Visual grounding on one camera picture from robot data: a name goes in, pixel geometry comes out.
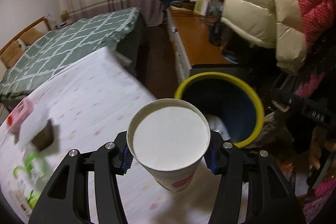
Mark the green label plastic bottle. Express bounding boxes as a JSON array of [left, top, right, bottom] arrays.
[[13, 143, 52, 209]]

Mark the small brown box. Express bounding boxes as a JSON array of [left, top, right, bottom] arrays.
[[31, 119, 54, 151]]

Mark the pink tissue box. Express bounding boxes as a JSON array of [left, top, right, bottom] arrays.
[[6, 97, 33, 134]]

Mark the white paper cup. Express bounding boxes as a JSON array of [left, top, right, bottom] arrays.
[[126, 99, 211, 192]]

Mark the yellow rimmed dark trash bin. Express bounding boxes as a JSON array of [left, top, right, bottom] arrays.
[[174, 72, 264, 148]]

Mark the green checked bed quilt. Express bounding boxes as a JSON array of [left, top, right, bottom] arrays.
[[1, 7, 143, 101]]

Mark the wooden bed headboard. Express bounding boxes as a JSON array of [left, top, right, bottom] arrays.
[[0, 16, 52, 70]]

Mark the cream puffer jacket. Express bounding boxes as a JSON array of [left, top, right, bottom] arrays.
[[221, 0, 307, 75]]

